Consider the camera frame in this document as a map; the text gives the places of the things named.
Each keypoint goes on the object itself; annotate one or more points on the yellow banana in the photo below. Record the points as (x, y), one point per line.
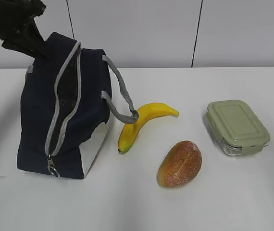
(146, 112)

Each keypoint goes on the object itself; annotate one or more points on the brown bread loaf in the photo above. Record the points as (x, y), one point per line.
(180, 166)

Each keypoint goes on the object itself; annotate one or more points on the navy insulated lunch bag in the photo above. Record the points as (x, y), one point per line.
(65, 107)

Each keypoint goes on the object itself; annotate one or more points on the green lid glass container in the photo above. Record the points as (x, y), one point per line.
(236, 128)

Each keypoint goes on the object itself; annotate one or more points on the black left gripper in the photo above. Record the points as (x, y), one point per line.
(18, 29)

